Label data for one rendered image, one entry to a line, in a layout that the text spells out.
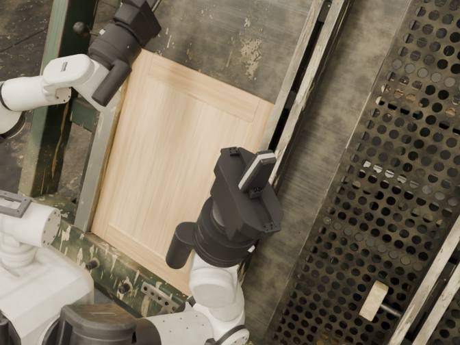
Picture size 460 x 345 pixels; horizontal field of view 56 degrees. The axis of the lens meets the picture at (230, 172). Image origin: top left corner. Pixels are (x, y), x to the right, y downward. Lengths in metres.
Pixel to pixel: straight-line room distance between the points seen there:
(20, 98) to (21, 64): 2.85
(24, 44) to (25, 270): 3.43
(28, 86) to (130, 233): 0.50
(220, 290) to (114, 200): 0.69
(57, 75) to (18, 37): 3.31
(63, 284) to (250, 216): 0.39
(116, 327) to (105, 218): 0.68
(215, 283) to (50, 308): 0.27
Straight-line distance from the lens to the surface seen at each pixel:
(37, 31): 4.26
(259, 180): 0.50
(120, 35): 0.95
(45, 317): 0.76
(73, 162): 2.88
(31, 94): 1.02
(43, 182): 1.52
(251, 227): 0.50
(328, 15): 0.92
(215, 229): 0.57
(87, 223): 1.36
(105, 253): 1.32
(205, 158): 1.09
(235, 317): 0.86
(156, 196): 1.19
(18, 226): 0.75
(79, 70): 0.91
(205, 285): 0.65
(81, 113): 1.42
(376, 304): 1.01
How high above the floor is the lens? 1.99
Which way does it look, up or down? 49 degrees down
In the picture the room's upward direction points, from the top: straight up
